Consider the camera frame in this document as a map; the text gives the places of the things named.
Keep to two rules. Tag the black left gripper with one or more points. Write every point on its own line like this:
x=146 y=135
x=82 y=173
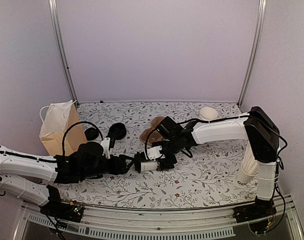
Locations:
x=120 y=160

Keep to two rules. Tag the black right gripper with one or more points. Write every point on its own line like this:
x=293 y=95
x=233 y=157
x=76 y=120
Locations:
x=167 y=164

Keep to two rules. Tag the white paper coffee cup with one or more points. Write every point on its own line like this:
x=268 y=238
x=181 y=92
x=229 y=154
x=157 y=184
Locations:
x=149 y=166

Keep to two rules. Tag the brown cardboard cup carrier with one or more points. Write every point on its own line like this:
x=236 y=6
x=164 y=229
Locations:
x=152 y=136

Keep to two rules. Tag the black plastic cup lid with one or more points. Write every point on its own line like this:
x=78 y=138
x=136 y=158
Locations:
x=138 y=157

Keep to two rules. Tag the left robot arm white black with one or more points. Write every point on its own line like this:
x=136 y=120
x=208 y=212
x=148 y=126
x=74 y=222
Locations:
x=88 y=162

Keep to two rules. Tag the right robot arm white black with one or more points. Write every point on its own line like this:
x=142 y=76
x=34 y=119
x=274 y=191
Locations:
x=254 y=126

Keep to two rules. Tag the stack of black cup lids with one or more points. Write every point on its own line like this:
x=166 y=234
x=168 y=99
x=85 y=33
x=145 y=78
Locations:
x=117 y=131

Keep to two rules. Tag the stack of white paper cups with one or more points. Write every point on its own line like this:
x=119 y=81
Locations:
x=208 y=114

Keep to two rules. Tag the single black lid on mat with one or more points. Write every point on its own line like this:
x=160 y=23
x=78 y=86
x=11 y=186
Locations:
x=91 y=134

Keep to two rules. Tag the bundle of white paper straws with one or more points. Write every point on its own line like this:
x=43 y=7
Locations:
x=249 y=164

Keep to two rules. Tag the white cup holding straws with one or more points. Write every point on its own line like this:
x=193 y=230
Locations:
x=245 y=175

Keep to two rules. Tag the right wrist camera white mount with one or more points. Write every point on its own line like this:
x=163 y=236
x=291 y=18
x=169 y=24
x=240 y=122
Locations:
x=154 y=153

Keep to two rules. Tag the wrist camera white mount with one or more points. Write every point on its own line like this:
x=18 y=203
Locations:
x=107 y=144
x=154 y=153

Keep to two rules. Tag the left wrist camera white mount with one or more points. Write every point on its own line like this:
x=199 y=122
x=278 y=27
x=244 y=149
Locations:
x=107 y=144

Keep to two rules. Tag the brown paper bag white handles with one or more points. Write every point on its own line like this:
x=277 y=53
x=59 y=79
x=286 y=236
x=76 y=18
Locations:
x=56 y=119

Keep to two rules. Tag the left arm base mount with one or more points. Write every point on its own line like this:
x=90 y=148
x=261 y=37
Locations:
x=71 y=211

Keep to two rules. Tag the aluminium front rail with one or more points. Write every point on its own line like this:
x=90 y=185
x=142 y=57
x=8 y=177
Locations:
x=115 y=223

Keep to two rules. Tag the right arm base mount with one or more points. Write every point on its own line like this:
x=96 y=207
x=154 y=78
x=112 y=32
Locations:
x=259 y=215

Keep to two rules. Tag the right aluminium frame post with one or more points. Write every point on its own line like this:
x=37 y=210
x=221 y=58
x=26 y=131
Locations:
x=254 y=49

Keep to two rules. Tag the aluminium frame post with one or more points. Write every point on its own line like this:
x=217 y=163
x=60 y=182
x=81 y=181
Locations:
x=59 y=40
x=254 y=49

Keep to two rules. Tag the left aluminium frame post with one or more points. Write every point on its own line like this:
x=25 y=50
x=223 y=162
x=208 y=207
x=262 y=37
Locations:
x=59 y=40

